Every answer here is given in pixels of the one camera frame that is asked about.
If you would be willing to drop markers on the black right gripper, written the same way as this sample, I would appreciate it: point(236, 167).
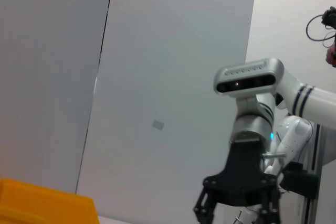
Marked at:
point(241, 182)

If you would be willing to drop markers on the background person forearm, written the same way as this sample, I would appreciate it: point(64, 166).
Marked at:
point(331, 54)

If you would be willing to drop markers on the white background robot device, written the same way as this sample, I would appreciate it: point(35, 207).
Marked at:
point(249, 214)

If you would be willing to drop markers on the black rectangular box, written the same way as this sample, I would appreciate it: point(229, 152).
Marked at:
point(299, 179)

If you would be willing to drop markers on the white robot torso column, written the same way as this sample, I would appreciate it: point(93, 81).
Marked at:
point(323, 150)

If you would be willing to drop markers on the yellow plastic bin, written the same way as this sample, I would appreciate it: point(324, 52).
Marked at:
point(39, 203)

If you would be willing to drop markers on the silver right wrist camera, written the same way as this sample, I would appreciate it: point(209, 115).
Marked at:
point(246, 77)

